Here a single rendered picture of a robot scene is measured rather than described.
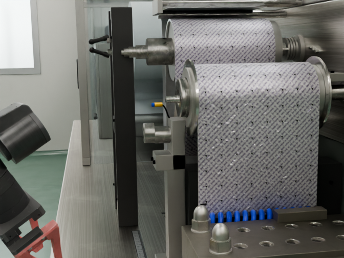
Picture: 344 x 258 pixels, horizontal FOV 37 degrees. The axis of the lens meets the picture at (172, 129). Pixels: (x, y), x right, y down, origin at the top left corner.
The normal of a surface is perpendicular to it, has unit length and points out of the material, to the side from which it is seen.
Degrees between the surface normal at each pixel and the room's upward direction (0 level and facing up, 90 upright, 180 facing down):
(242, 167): 90
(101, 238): 0
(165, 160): 90
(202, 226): 90
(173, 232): 90
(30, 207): 29
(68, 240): 0
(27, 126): 70
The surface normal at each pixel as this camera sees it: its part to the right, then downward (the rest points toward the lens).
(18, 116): 0.51, 0.13
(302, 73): 0.11, -0.57
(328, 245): -0.02, -0.99
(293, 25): -0.99, 0.04
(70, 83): 0.16, 0.16
